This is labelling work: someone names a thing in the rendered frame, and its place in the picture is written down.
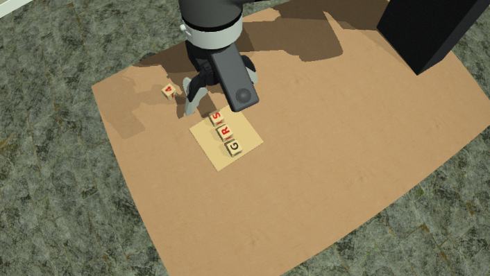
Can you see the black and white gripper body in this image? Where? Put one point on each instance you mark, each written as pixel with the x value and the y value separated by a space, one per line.
pixel 204 67

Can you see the cream block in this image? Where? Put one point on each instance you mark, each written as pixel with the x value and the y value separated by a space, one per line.
pixel 234 148
pixel 169 91
pixel 225 133
pixel 216 118

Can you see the pale yellow mat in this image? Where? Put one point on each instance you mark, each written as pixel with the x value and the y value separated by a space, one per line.
pixel 216 150

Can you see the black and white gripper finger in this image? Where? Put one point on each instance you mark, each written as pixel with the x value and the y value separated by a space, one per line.
pixel 250 68
pixel 195 90

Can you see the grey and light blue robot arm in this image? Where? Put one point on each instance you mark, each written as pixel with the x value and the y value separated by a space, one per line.
pixel 214 24

